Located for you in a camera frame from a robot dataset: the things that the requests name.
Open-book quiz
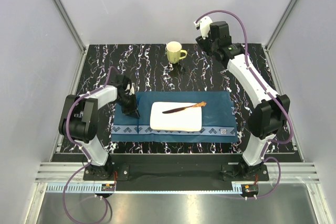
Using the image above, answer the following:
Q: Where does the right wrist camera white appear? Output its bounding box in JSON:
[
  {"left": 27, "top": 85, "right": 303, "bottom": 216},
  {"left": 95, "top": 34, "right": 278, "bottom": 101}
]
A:
[{"left": 194, "top": 16, "right": 213, "bottom": 39}]

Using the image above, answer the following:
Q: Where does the yellow-green ceramic mug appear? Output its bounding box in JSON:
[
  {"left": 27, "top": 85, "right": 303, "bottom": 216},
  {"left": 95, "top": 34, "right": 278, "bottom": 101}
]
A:
[{"left": 166, "top": 41, "right": 187, "bottom": 64}]

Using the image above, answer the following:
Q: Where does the left aluminium frame post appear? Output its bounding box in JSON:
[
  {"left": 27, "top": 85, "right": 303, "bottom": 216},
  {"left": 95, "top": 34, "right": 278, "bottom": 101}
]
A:
[{"left": 52, "top": 0, "right": 86, "bottom": 54}]

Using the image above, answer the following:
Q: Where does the aluminium front frame rail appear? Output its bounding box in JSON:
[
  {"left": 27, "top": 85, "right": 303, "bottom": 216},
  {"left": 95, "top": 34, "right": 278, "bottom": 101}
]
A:
[{"left": 35, "top": 162, "right": 319, "bottom": 184}]

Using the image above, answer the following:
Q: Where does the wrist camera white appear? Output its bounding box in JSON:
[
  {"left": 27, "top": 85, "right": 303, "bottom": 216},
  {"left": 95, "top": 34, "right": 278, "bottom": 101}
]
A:
[
  {"left": 125, "top": 82, "right": 136, "bottom": 95},
  {"left": 194, "top": 16, "right": 213, "bottom": 39}
]

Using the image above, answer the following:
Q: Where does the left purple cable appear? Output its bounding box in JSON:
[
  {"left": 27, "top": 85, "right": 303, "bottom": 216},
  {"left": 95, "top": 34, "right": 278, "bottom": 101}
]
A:
[{"left": 62, "top": 66, "right": 124, "bottom": 222}]

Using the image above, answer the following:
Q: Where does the right connector box orange black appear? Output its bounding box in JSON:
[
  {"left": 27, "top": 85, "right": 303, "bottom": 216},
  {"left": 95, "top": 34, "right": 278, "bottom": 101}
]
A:
[{"left": 241, "top": 184, "right": 259, "bottom": 198}]

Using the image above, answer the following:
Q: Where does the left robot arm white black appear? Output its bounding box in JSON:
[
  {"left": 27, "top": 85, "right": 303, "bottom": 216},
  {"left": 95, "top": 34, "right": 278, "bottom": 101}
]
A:
[{"left": 58, "top": 74, "right": 140, "bottom": 180}]

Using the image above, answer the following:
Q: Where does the blue fork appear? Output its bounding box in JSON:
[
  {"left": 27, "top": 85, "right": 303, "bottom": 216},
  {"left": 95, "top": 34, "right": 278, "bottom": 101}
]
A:
[{"left": 136, "top": 96, "right": 140, "bottom": 134}]

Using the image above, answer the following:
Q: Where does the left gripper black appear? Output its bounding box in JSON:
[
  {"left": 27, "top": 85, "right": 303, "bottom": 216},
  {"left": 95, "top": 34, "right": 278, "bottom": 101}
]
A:
[{"left": 114, "top": 92, "right": 140, "bottom": 119}]

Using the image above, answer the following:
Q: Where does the white rectangular plate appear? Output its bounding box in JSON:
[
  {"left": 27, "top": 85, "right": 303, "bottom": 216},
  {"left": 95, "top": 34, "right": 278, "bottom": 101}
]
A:
[{"left": 150, "top": 102, "right": 202, "bottom": 132}]

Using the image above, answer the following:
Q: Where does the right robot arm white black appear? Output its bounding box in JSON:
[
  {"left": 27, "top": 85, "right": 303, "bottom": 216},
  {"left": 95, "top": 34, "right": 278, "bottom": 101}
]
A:
[{"left": 194, "top": 16, "right": 290, "bottom": 180}]

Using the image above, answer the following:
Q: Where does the left connector box black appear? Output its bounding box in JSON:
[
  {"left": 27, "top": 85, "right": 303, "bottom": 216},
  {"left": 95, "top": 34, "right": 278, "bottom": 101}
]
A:
[{"left": 101, "top": 182, "right": 116, "bottom": 192}]

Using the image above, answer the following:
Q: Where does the aluminium frame post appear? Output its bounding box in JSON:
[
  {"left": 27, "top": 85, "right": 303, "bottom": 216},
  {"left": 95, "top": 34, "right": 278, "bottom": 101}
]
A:
[
  {"left": 265, "top": 0, "right": 299, "bottom": 51},
  {"left": 52, "top": 0, "right": 86, "bottom": 54}
]

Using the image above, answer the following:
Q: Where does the blue cloth placemat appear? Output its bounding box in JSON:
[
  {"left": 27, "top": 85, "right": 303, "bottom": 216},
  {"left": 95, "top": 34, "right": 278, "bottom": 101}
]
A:
[{"left": 111, "top": 91, "right": 238, "bottom": 143}]

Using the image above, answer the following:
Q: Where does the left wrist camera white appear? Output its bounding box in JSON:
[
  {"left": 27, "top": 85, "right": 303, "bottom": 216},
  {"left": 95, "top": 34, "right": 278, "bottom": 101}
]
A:
[{"left": 125, "top": 82, "right": 136, "bottom": 95}]

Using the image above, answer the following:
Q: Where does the white slotted cable duct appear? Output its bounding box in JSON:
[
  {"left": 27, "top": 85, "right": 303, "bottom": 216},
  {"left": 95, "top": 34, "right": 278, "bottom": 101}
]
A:
[{"left": 46, "top": 183, "right": 259, "bottom": 194}]

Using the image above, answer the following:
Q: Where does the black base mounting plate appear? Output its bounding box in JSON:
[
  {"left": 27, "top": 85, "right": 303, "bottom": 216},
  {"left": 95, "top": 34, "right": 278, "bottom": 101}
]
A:
[{"left": 82, "top": 155, "right": 269, "bottom": 182}]

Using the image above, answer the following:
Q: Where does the right aluminium frame post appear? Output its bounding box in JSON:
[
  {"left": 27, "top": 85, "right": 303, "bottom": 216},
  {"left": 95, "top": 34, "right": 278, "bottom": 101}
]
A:
[{"left": 265, "top": 0, "right": 299, "bottom": 51}]

